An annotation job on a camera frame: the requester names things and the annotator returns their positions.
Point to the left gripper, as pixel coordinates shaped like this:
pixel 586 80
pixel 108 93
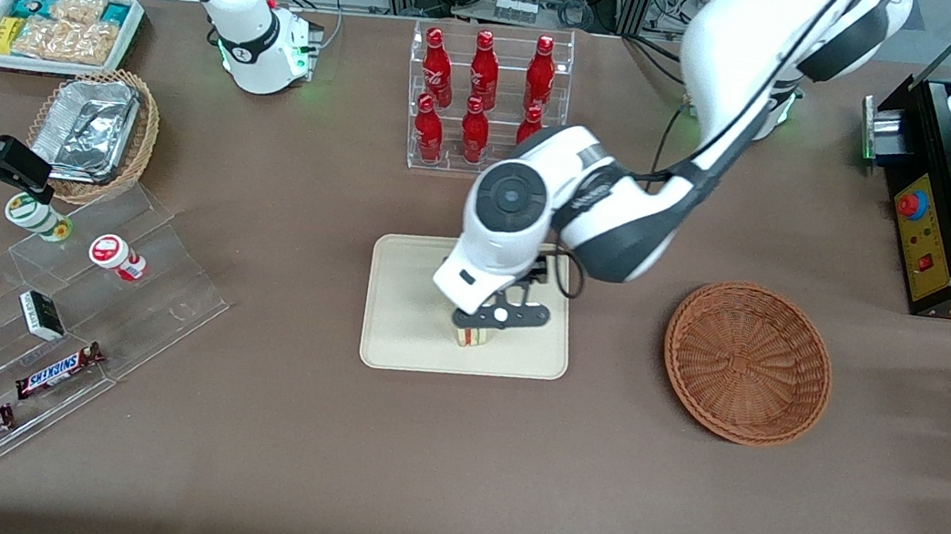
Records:
pixel 537 271

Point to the triangular sandwich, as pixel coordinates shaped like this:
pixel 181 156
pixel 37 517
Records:
pixel 473 337

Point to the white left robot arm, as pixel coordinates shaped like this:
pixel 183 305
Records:
pixel 741 63

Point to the beige plastic serving tray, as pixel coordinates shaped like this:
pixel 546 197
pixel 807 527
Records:
pixel 403 331

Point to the silver foil tray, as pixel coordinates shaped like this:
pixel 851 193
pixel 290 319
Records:
pixel 85 124

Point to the light tan wicker basket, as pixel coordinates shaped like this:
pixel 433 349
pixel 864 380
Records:
pixel 137 149

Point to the brown round wicker basket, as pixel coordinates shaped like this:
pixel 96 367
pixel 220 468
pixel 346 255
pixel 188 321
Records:
pixel 748 363

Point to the green sunflower yogurt cup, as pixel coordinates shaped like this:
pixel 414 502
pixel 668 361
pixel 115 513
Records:
pixel 37 216

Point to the yellow snack packet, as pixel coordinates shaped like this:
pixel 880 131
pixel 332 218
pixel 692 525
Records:
pixel 5 35

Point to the clear bag of crackers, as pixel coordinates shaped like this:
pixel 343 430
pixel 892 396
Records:
pixel 69 41
pixel 78 9

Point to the red strawberry yogurt cup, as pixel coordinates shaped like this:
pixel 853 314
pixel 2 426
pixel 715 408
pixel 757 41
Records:
pixel 114 254

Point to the small black carton box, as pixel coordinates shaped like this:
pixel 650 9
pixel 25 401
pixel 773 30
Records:
pixel 42 316

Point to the clear acrylic bottle rack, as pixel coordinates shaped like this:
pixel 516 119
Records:
pixel 452 163

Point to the teal snack packet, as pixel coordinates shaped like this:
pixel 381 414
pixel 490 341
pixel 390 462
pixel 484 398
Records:
pixel 116 12
pixel 28 5

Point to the red cola bottle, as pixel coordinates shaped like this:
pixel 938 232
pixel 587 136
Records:
pixel 428 132
pixel 540 73
pixel 484 71
pixel 474 134
pixel 529 125
pixel 437 64

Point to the clear acrylic stepped stand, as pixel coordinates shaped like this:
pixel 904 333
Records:
pixel 159 299

